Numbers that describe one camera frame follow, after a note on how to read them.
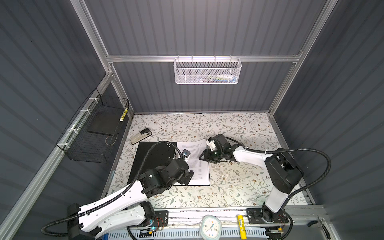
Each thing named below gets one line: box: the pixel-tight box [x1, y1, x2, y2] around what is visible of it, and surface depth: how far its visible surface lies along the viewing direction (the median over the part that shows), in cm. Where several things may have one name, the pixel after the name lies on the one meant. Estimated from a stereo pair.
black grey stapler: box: [130, 128, 152, 145], surface depth 105 cm
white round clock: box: [200, 214, 222, 240], surface depth 70 cm
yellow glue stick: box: [237, 215, 247, 240], surface depth 71 cm
